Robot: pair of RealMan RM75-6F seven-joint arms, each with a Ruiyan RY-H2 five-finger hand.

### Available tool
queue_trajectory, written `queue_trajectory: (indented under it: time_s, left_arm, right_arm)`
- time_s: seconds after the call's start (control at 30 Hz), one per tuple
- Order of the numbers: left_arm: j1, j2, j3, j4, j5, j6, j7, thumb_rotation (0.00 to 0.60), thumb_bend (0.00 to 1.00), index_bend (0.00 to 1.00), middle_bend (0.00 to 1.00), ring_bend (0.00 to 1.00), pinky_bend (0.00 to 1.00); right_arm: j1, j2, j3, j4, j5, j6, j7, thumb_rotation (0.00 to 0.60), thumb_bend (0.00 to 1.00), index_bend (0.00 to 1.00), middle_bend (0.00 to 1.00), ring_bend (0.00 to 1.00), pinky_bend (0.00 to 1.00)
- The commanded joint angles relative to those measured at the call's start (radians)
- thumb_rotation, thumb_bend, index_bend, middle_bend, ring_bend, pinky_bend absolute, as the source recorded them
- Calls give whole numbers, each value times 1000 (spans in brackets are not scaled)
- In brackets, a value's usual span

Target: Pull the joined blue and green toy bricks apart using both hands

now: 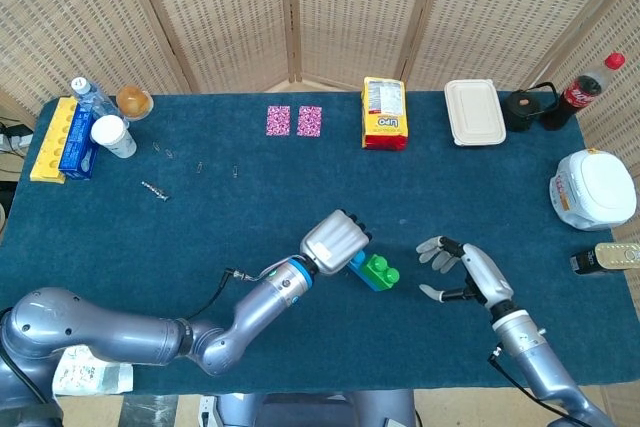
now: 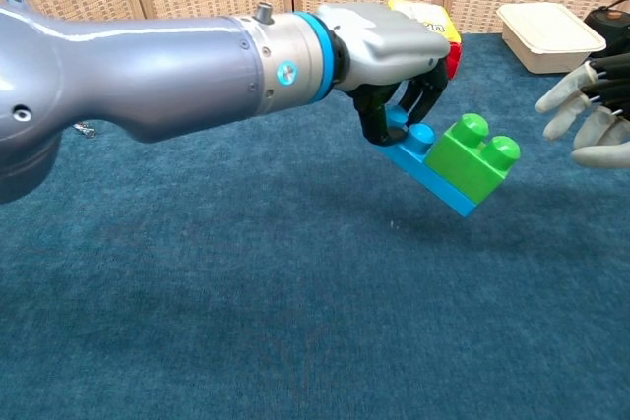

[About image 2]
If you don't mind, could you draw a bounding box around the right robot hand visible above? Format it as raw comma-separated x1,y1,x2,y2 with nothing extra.
535,51,630,169

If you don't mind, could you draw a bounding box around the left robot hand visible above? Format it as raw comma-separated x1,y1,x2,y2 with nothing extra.
314,2,452,146

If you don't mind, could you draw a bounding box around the blue four-stud toy brick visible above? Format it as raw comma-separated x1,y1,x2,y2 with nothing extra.
372,105,479,218

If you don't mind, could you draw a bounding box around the green toy brick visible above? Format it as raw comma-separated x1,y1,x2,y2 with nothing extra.
424,113,522,206

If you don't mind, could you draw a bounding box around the yellow red snack bag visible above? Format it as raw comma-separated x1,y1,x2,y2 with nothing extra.
387,0,464,81

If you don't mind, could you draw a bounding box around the beige lidded lunch box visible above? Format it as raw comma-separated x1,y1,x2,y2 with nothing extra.
495,2,607,75

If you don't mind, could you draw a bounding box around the blue table cloth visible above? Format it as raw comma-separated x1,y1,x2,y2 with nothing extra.
0,31,630,420

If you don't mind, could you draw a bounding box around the black pot with handle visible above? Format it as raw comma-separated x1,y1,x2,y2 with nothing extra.
583,0,630,60

